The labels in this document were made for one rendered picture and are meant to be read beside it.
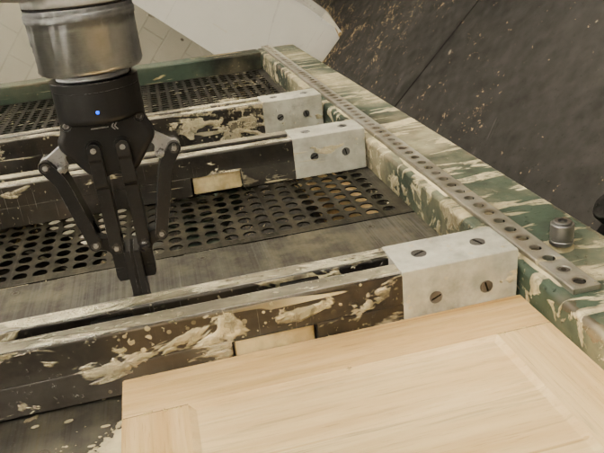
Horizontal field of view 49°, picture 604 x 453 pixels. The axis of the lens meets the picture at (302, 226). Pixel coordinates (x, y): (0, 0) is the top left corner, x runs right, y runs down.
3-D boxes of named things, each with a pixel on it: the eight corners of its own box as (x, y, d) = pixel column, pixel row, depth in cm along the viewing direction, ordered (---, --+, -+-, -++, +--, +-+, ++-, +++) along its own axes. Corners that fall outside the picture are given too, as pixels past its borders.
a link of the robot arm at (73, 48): (28, 5, 58) (45, 73, 60) (11, 16, 50) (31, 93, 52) (132, -6, 60) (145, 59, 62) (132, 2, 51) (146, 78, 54)
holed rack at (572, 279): (600, 288, 62) (601, 283, 62) (572, 295, 62) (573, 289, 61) (270, 46, 209) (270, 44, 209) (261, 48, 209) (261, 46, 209)
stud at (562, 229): (578, 247, 70) (580, 222, 69) (556, 252, 69) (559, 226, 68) (564, 238, 72) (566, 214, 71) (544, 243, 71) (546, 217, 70)
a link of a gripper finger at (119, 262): (119, 234, 63) (88, 239, 62) (130, 279, 65) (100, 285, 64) (120, 227, 64) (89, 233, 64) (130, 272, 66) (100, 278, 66)
